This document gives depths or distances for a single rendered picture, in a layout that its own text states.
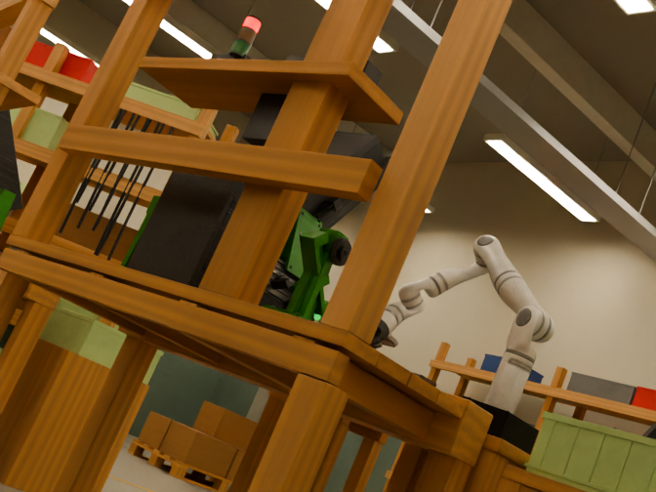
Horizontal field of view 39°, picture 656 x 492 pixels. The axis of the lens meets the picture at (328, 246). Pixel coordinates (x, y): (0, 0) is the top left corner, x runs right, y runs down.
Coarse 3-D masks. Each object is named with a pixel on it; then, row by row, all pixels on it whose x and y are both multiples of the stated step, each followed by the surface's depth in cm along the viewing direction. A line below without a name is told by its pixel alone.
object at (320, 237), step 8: (312, 232) 244; (320, 232) 244; (304, 240) 243; (312, 240) 240; (320, 240) 242; (304, 248) 244; (312, 248) 241; (320, 248) 244; (304, 256) 245; (312, 256) 242; (320, 256) 245; (304, 264) 246; (312, 264) 243; (320, 264) 244; (304, 272) 247; (328, 280) 247; (320, 288) 245; (320, 296) 245; (320, 304) 246; (320, 312) 247
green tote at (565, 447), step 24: (552, 432) 244; (576, 432) 238; (600, 432) 233; (624, 432) 228; (552, 456) 241; (576, 456) 236; (600, 456) 230; (624, 456) 225; (648, 456) 221; (576, 480) 232; (600, 480) 227; (624, 480) 222; (648, 480) 217
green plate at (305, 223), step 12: (300, 216) 280; (312, 216) 285; (300, 228) 280; (312, 228) 285; (288, 240) 280; (288, 252) 276; (300, 252) 279; (288, 264) 274; (300, 264) 278; (300, 276) 278
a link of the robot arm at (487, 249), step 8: (480, 240) 313; (488, 240) 312; (496, 240) 311; (480, 248) 310; (488, 248) 308; (496, 248) 308; (480, 256) 309; (488, 256) 306; (496, 256) 304; (504, 256) 304; (480, 264) 314; (488, 264) 304; (496, 264) 301; (504, 264) 300; (496, 272) 299; (504, 272) 296; (496, 280) 297
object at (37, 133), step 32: (0, 32) 605; (32, 64) 569; (64, 64) 572; (96, 64) 576; (64, 96) 597; (128, 96) 560; (160, 96) 557; (32, 128) 559; (64, 128) 564; (128, 128) 542; (160, 128) 538; (192, 128) 535; (32, 160) 591; (96, 160) 538; (32, 192) 591; (96, 192) 533; (128, 192) 529; (160, 192) 531; (64, 224) 530; (96, 224) 526; (96, 256) 520
